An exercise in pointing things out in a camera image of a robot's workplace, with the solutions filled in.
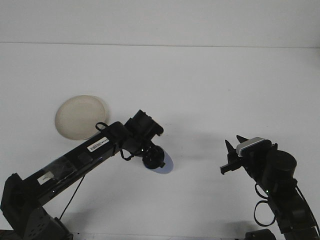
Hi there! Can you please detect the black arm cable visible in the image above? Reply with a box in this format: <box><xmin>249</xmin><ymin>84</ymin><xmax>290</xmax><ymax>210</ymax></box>
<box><xmin>253</xmin><ymin>183</ymin><xmax>320</xmax><ymax>227</ymax></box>
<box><xmin>59</xmin><ymin>121</ymin><xmax>141</xmax><ymax>219</ymax></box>

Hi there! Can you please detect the pale blue cup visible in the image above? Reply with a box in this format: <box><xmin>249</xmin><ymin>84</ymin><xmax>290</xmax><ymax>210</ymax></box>
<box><xmin>149</xmin><ymin>149</ymin><xmax>175</xmax><ymax>175</ymax></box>

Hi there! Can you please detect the pale round plate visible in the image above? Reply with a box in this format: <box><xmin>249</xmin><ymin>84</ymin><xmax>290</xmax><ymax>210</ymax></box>
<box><xmin>54</xmin><ymin>94</ymin><xmax>110</xmax><ymax>141</ymax></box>

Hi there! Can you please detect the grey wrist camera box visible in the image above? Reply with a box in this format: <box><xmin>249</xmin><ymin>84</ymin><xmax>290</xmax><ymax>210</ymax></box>
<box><xmin>236</xmin><ymin>137</ymin><xmax>273</xmax><ymax>158</ymax></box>

